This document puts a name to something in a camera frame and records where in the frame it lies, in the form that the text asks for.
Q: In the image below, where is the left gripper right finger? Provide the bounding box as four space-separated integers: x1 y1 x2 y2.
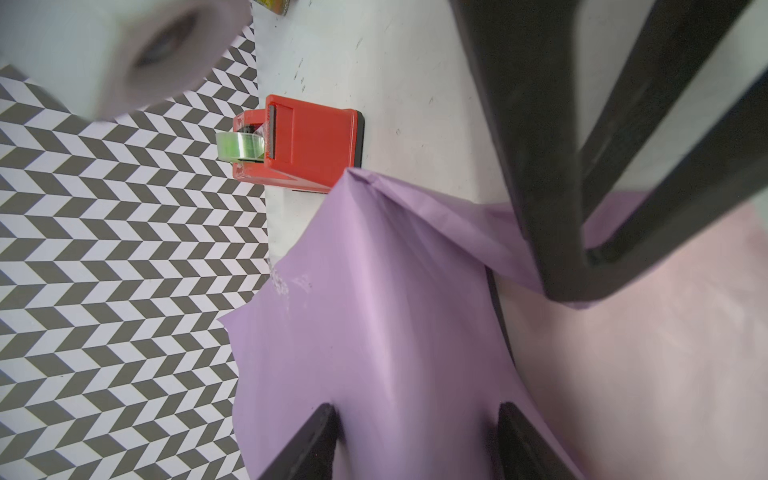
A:
497 402 576 480

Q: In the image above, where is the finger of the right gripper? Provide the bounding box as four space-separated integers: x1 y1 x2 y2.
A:
452 1 767 302

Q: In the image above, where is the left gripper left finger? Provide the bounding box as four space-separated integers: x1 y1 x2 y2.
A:
259 403 340 480

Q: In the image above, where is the dark navy gift box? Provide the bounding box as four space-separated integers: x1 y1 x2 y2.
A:
485 267 515 363

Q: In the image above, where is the pink wrapping paper sheet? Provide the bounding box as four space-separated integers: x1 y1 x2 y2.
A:
223 170 767 479

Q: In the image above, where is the red tape dispenser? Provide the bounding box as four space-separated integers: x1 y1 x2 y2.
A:
216 95 365 194

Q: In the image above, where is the green sauce bottle yellow cap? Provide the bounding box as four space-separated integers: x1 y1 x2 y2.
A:
255 0 290 16

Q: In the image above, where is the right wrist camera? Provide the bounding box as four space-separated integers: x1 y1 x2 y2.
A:
1 1 252 120

